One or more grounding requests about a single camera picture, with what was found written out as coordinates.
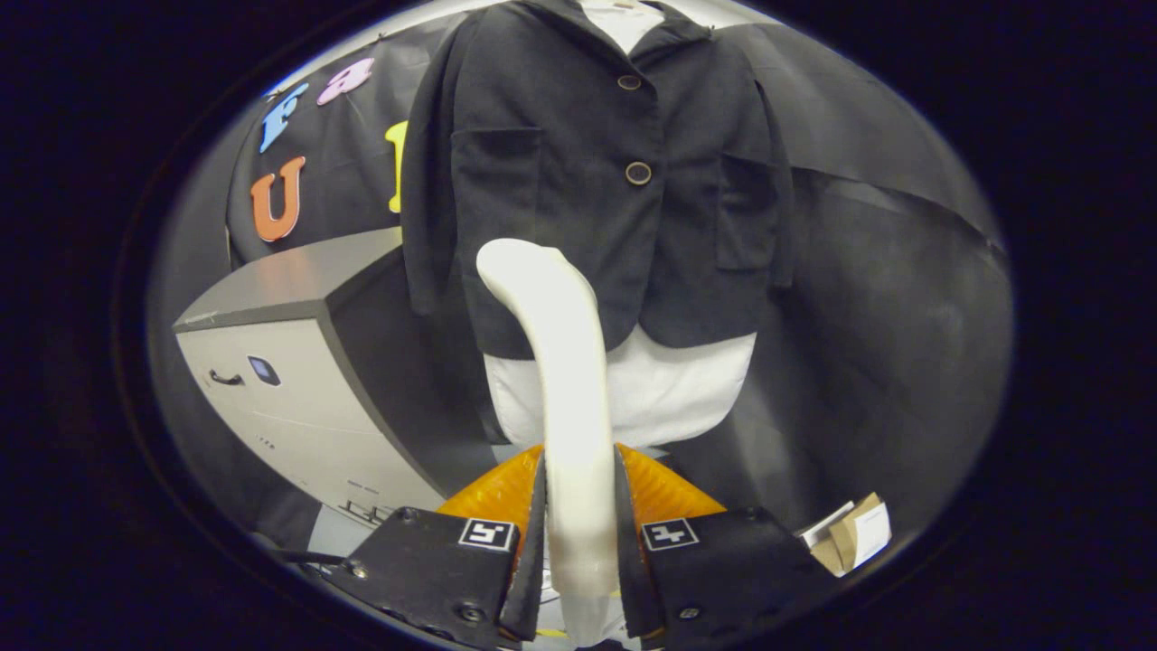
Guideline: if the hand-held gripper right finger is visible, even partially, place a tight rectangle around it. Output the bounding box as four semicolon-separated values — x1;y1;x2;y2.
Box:
615;443;823;650

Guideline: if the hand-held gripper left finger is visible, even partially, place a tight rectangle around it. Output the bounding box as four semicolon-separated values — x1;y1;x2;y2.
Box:
325;443;548;650

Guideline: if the white garment steamer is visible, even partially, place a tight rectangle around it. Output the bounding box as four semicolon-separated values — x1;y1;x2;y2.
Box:
476;238;625;648

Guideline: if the black jacket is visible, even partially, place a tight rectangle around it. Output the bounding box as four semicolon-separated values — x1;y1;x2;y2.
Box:
400;0;796;361

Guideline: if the white mannequin torso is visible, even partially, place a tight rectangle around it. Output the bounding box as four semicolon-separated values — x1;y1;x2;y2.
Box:
484;0;758;450

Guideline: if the cardboard box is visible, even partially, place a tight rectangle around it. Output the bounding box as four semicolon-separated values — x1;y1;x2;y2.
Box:
800;493;893;578

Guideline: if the grey cabinet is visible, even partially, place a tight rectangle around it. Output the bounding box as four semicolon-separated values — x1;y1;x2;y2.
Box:
172;226;507;527

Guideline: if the black backdrop cloth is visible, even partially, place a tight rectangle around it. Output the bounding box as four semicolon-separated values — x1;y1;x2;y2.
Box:
149;14;1009;543

